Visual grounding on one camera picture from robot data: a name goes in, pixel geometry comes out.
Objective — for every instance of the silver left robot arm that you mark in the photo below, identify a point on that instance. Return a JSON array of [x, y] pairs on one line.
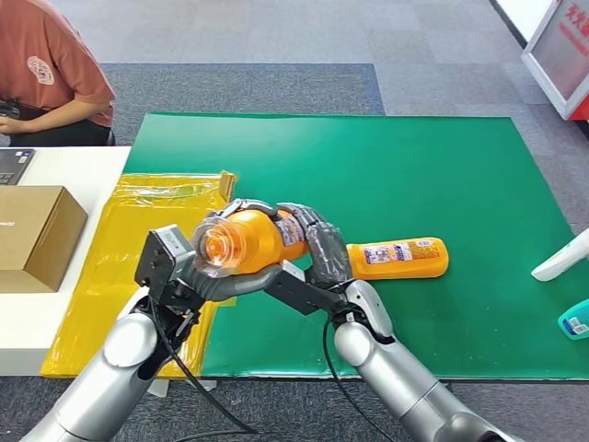
[[115, 372]]

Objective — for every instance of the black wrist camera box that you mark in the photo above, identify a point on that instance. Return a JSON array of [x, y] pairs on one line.
[[304, 293], [158, 262]]

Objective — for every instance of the white and red sign board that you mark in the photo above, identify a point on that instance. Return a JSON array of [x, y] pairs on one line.
[[561, 55]]

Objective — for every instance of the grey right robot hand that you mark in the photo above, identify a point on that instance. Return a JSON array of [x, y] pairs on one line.
[[329, 250]]

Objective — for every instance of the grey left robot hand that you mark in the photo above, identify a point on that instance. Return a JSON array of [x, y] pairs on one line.
[[230, 285]]

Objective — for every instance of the person's hand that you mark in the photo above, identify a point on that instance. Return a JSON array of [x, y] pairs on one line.
[[8, 125]]

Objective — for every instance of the person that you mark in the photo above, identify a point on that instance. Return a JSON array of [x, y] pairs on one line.
[[46, 61]]

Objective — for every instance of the teal bottle with label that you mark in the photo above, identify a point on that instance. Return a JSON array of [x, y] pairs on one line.
[[575, 320]]

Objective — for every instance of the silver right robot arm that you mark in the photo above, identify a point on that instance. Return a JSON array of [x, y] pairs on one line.
[[391, 366]]

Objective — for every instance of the green table mat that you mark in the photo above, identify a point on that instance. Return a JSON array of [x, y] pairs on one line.
[[414, 177]]

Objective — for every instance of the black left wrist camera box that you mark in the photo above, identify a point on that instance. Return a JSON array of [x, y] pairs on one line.
[[158, 262]]

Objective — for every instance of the yellow plastic film sheet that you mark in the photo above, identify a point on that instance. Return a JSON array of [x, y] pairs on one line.
[[115, 244]]

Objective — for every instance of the orange bottle with clear cap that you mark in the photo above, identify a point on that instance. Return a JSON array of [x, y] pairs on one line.
[[400, 257], [253, 241]]

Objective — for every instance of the white plastic bottle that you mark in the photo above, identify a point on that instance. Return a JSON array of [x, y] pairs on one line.
[[561, 259]]

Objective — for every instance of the person's forearm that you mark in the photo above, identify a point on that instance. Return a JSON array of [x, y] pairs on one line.
[[55, 117]]

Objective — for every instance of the black handheld device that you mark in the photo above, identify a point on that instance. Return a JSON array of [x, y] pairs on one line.
[[8, 110]]

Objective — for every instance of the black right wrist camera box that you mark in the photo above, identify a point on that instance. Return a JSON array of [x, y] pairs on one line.
[[304, 293]]

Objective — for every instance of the dark laptop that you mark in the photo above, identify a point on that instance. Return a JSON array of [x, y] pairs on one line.
[[13, 165]]

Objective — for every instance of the brown cardboard box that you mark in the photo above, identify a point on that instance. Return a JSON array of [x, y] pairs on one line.
[[37, 232]]

